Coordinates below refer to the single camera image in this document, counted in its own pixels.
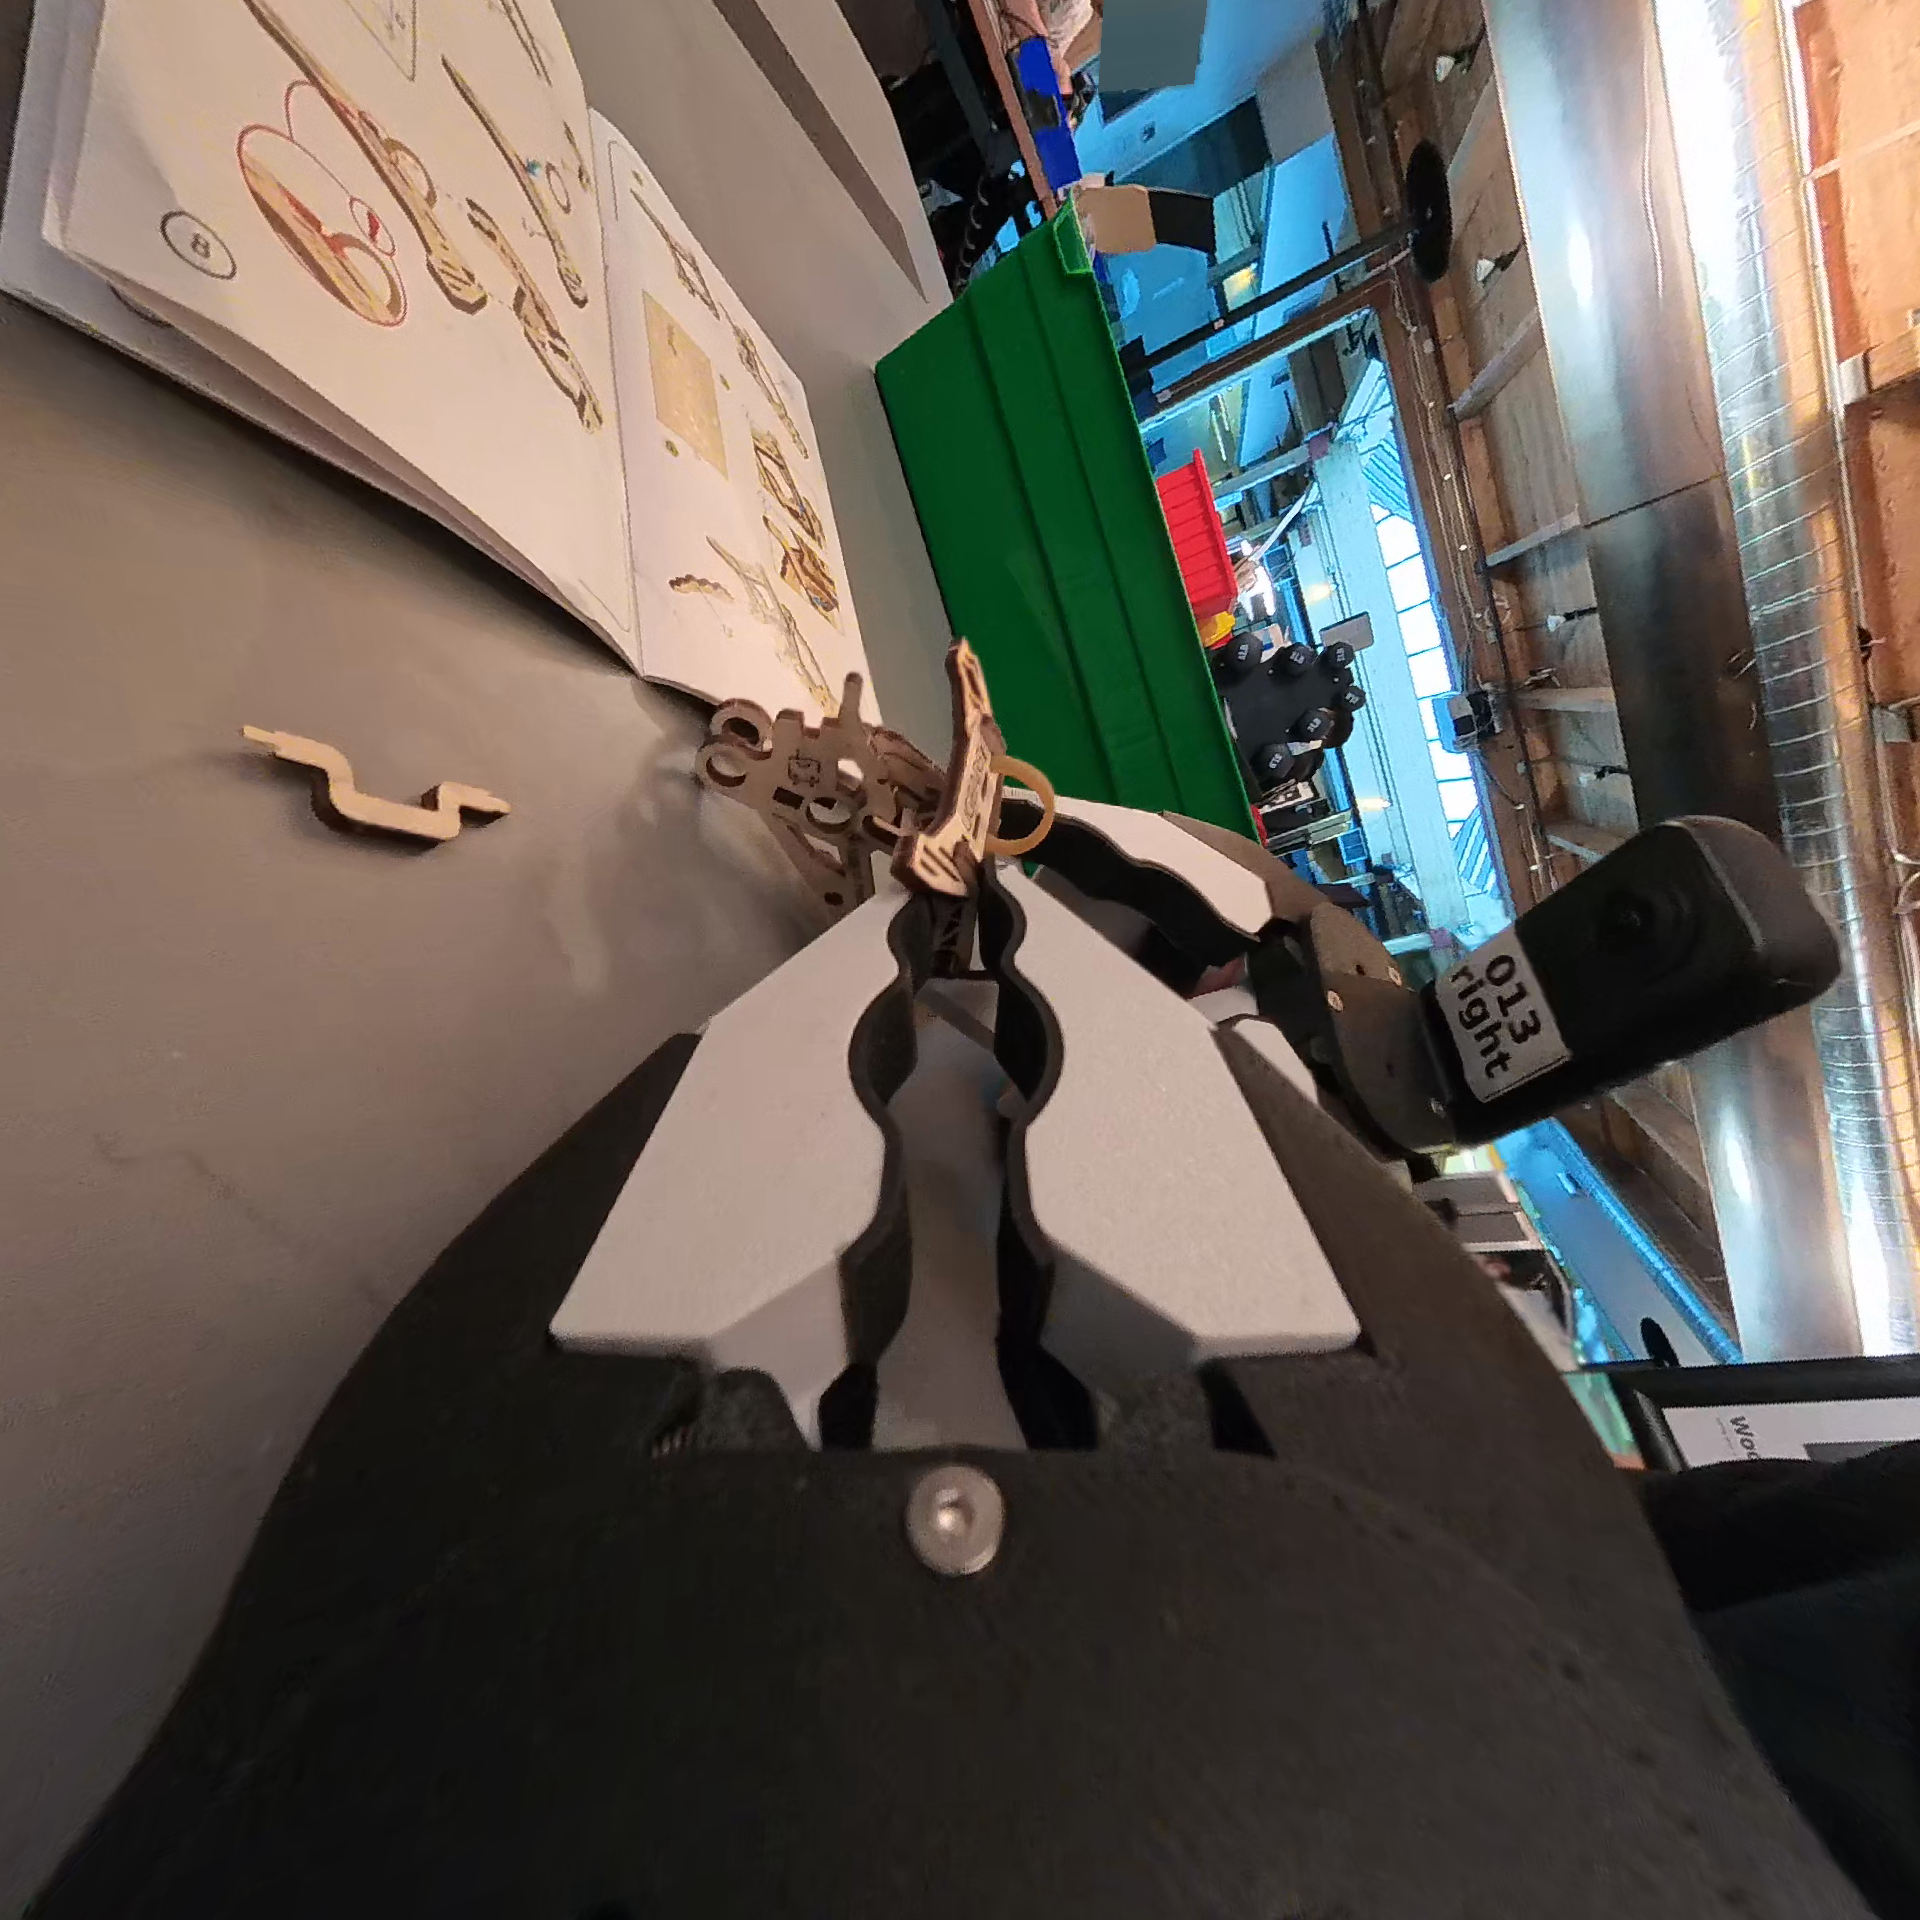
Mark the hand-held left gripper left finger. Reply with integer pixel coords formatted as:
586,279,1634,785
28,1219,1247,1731
552,877,963,1450

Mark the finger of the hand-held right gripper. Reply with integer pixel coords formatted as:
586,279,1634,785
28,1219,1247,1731
1032,801,1281,963
1192,961,1296,1069

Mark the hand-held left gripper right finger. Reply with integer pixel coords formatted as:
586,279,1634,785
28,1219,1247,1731
975,869,1363,1450

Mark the wooden model axle assembly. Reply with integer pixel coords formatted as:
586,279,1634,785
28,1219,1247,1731
895,638,1061,984

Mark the wooden model side frame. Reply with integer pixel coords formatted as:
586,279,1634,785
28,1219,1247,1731
693,675,963,920

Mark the black rack with round caps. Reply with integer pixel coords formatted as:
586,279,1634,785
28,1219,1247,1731
1211,631,1370,784

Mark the red plastic bin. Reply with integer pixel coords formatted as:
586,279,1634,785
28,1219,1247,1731
1155,449,1241,617

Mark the green plastic bin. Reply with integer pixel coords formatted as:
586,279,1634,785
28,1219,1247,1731
874,194,1260,843

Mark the zigzag wooden part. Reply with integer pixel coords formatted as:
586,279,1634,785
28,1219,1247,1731
243,723,513,847

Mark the black framed paper sign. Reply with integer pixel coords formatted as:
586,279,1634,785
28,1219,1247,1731
1605,1355,1920,1480

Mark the beige and black board stand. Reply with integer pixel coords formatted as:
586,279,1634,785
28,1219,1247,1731
1081,178,1220,257

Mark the black pole stand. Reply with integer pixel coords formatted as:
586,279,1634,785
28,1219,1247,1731
1149,142,1454,403

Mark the blue plastic bin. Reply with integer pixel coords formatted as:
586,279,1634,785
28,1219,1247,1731
1013,38,1082,196

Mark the open instruction booklet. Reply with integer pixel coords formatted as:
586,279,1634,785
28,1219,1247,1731
0,0,886,713

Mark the silver ventilation duct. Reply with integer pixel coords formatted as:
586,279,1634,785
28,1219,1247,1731
1500,0,1920,1360

